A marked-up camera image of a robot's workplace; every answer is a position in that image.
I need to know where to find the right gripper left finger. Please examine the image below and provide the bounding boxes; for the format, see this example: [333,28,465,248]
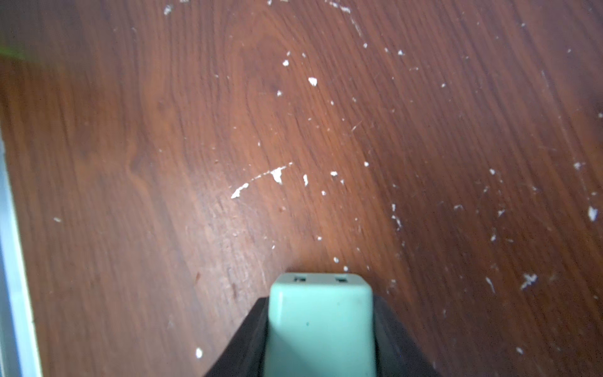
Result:
[205,298,269,377]

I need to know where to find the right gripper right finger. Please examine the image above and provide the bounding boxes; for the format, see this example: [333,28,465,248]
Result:
[373,295,441,377]

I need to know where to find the green plug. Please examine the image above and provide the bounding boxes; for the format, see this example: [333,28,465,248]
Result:
[263,273,377,376]

